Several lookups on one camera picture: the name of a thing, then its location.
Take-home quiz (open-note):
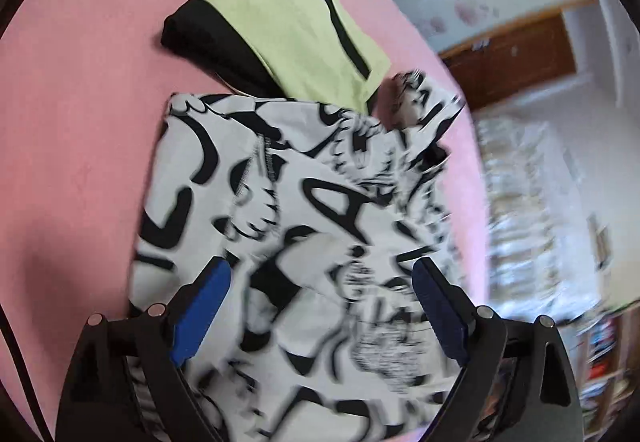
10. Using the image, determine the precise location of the brown wooden cabinet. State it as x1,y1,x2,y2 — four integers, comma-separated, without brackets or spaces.
440,7,578,110

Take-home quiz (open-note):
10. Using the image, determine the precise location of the white black printed jacket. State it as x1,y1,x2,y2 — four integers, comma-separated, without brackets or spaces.
127,69,468,438

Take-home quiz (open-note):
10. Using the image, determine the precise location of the black cable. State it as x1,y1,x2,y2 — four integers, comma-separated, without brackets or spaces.
0,307,53,442

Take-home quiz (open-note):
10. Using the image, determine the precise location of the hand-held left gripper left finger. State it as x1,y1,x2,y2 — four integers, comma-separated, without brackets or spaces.
56,258,233,442

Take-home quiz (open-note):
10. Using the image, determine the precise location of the green black folded garment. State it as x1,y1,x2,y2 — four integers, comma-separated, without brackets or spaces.
161,0,392,115

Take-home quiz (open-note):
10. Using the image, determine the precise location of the wooden bookshelf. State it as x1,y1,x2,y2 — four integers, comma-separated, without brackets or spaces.
575,307,636,438

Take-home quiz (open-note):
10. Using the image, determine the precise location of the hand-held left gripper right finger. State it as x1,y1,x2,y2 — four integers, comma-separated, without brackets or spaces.
412,257,583,442

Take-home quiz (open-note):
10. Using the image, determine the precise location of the pink bed blanket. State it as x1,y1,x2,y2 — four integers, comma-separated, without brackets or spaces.
0,0,493,442

